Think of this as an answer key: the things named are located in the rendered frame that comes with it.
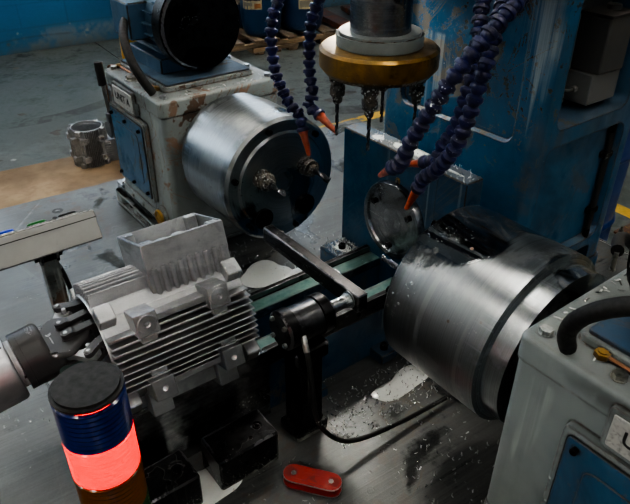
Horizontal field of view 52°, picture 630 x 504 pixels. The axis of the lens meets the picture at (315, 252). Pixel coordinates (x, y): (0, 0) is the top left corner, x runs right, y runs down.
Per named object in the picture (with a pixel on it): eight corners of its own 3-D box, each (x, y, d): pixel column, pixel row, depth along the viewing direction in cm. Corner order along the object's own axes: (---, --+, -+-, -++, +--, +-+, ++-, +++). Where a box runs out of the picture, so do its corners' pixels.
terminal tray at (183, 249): (204, 257, 99) (192, 212, 97) (235, 268, 90) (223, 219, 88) (129, 283, 93) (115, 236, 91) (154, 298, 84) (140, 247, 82)
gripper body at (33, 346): (15, 361, 75) (90, 323, 79) (-5, 324, 81) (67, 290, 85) (38, 403, 80) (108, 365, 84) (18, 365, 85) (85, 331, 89)
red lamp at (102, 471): (124, 427, 62) (116, 393, 59) (151, 468, 57) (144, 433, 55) (61, 457, 58) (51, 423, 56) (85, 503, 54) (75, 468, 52)
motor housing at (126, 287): (215, 339, 107) (187, 231, 101) (272, 374, 91) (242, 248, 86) (97, 390, 97) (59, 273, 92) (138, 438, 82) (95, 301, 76)
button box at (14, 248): (94, 239, 113) (83, 210, 112) (104, 237, 107) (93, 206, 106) (-10, 273, 104) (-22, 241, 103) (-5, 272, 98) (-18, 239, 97)
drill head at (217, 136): (250, 165, 159) (244, 64, 146) (344, 225, 134) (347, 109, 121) (156, 193, 146) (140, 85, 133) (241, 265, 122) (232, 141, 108)
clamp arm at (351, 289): (370, 307, 97) (275, 237, 114) (371, 291, 95) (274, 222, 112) (352, 316, 95) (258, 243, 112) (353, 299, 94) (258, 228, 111)
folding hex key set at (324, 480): (344, 483, 94) (344, 474, 93) (338, 501, 92) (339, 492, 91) (287, 469, 96) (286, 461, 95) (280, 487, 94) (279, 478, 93)
